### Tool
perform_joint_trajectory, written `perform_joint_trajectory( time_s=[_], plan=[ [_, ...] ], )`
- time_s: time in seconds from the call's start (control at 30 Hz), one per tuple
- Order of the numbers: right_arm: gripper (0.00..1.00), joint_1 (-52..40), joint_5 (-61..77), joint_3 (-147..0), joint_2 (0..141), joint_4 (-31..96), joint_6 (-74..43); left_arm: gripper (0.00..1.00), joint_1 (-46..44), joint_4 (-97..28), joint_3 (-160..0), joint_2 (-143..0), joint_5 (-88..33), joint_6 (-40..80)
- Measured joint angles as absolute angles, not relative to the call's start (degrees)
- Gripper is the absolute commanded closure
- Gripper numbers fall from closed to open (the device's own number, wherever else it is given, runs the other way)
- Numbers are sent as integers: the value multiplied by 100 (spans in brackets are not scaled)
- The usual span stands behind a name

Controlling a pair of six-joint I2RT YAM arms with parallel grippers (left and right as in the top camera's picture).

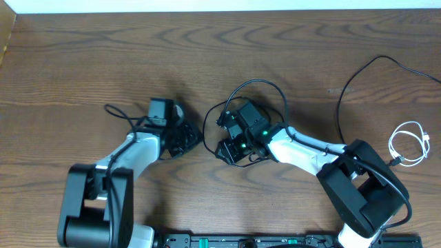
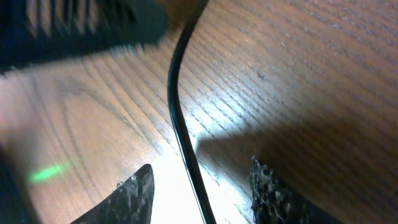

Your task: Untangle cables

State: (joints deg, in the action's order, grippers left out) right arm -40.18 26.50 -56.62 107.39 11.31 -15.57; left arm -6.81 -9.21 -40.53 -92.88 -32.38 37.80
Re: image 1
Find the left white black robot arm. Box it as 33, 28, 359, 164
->
57, 120, 203, 247

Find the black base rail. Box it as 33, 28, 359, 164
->
152, 234, 423, 248

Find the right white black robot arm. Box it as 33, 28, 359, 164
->
214, 123, 413, 247

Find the black usb cable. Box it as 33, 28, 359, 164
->
201, 96, 287, 169
336, 54, 441, 168

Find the white usb cable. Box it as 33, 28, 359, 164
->
388, 121, 431, 167

